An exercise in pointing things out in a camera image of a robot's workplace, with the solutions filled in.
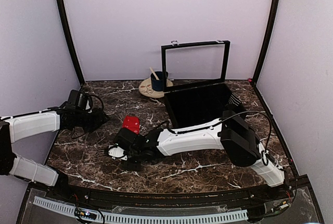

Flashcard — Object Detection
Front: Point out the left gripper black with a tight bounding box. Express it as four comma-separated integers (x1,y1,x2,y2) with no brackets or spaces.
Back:
75,107,110,133

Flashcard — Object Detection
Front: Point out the red Santa Christmas sock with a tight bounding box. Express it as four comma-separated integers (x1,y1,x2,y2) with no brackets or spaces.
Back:
122,116,140,134

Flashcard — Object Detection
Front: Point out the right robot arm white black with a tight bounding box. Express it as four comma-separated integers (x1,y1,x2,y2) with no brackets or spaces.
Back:
115,110,286,200

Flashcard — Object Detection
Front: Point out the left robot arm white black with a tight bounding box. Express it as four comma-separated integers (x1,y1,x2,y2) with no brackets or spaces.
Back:
1,108,109,201

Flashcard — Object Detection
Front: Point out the beige woven coaster mat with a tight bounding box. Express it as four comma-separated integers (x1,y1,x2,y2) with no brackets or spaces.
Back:
138,78,164,98

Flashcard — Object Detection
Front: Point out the dark blue cup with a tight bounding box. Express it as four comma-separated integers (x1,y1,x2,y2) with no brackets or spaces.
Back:
150,71,164,92

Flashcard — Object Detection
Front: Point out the wooden stick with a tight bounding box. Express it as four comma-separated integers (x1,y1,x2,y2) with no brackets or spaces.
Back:
149,67,160,80

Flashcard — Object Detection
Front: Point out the black display box glass lid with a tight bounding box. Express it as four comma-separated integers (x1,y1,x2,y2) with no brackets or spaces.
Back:
160,40,247,128

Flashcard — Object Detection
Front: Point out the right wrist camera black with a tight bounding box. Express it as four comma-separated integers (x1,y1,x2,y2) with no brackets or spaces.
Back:
113,128,138,151

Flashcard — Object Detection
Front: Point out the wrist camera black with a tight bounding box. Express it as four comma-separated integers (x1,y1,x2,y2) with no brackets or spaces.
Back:
66,90,93,111
113,128,138,151

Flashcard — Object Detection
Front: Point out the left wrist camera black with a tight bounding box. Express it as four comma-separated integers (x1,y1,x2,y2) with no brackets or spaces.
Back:
66,90,93,111

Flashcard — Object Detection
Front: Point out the white slotted cable duct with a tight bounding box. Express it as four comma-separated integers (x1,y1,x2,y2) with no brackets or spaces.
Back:
32,196,249,223

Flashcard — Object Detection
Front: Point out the left circuit board with wires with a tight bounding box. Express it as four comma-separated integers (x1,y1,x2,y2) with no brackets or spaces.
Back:
70,194,106,223

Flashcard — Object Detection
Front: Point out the circuit board with wires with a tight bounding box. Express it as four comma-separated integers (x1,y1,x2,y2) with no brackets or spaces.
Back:
70,194,106,223
260,188,308,223

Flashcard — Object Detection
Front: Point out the black front rail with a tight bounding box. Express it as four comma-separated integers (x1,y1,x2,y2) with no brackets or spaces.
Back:
28,177,310,210

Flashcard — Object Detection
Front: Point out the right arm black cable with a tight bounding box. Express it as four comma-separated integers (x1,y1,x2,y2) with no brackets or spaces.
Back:
176,110,273,166

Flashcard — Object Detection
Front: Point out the right circuit board with wires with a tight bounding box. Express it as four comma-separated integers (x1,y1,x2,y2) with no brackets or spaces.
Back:
260,188,308,223

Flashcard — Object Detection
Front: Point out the left black frame post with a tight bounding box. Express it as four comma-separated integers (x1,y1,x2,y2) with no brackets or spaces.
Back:
56,0,85,85

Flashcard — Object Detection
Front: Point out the black frame post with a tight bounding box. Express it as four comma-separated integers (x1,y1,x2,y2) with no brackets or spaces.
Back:
252,0,279,86
56,0,85,85

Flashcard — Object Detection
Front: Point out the right black frame post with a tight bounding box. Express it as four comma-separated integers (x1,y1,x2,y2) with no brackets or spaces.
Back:
252,0,279,86

